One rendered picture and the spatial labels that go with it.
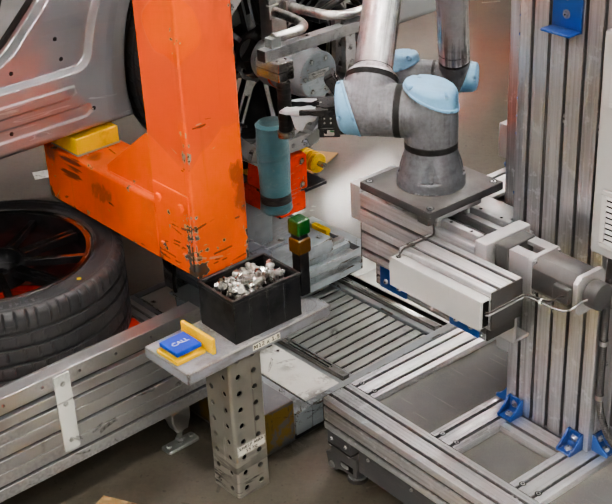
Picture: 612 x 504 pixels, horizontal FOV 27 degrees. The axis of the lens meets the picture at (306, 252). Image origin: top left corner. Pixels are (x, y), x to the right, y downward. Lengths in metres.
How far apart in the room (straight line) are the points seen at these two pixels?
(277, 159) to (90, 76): 0.53
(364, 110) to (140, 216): 0.75
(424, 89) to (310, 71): 0.69
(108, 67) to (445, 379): 1.18
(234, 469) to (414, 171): 0.89
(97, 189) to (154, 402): 0.57
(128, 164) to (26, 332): 0.49
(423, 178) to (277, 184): 0.74
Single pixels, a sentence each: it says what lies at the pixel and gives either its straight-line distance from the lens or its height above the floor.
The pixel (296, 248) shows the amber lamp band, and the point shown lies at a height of 0.59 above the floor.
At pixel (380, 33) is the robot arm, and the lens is 2.75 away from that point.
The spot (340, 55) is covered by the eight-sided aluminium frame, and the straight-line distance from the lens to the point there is 3.61.
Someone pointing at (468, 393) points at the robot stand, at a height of 0.21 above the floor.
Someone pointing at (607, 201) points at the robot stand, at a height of 0.89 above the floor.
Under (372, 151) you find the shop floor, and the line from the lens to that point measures 4.94.
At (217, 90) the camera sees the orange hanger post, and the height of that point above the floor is 0.98.
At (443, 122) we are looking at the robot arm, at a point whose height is 0.98.
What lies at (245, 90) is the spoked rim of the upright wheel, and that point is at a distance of 3.48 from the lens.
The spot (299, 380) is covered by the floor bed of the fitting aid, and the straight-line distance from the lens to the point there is 3.42.
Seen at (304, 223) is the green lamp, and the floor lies 0.65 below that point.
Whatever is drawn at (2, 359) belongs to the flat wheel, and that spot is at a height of 0.39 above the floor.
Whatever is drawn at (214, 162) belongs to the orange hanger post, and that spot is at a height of 0.81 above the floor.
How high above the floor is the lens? 2.00
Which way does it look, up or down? 28 degrees down
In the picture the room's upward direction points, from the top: 3 degrees counter-clockwise
